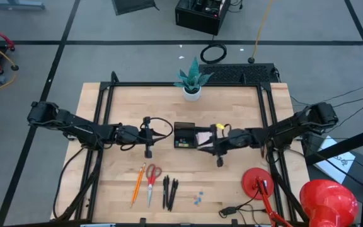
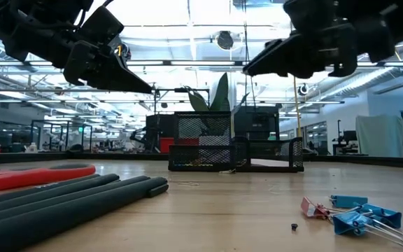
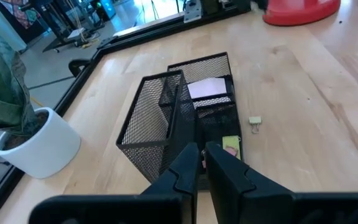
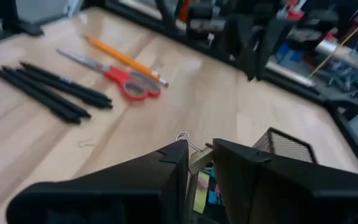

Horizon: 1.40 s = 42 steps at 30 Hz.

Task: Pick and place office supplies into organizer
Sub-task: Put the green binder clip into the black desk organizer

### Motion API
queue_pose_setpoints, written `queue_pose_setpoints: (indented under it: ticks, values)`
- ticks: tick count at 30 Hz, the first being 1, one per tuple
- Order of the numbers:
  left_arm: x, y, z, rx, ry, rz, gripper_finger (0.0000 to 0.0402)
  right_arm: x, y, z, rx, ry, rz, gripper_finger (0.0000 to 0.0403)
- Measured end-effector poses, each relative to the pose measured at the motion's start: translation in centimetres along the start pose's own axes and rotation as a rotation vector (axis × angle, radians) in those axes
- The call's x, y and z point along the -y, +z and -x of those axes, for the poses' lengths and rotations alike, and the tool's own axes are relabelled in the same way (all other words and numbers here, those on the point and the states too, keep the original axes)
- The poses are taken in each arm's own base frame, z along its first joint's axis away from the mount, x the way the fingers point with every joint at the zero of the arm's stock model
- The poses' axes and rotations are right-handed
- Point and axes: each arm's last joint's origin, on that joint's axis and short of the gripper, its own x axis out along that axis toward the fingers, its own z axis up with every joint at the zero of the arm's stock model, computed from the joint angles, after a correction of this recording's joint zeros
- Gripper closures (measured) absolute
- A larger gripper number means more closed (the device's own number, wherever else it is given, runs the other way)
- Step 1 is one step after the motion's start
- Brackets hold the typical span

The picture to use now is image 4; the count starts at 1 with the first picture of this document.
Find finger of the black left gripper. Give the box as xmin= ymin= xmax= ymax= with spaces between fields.
xmin=256 ymin=20 xmax=279 ymax=82
xmin=228 ymin=18 xmax=256 ymax=80

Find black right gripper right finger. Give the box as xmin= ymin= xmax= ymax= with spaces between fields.
xmin=213 ymin=139 xmax=358 ymax=224

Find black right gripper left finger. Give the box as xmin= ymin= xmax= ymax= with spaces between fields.
xmin=6 ymin=139 xmax=189 ymax=224

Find black mesh desk organizer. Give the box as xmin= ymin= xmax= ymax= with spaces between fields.
xmin=185 ymin=126 xmax=318 ymax=224

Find blue binder clip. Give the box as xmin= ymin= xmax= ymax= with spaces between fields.
xmin=208 ymin=190 xmax=221 ymax=205

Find small yellow eraser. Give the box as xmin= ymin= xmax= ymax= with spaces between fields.
xmin=193 ymin=172 xmax=210 ymax=215

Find red-handled scissors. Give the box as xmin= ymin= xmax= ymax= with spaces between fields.
xmin=56 ymin=48 xmax=162 ymax=102

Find yellow hanging cable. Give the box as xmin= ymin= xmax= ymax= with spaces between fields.
xmin=308 ymin=4 xmax=358 ymax=77

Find black aluminium table frame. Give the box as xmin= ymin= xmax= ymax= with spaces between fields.
xmin=82 ymin=0 xmax=358 ymax=178

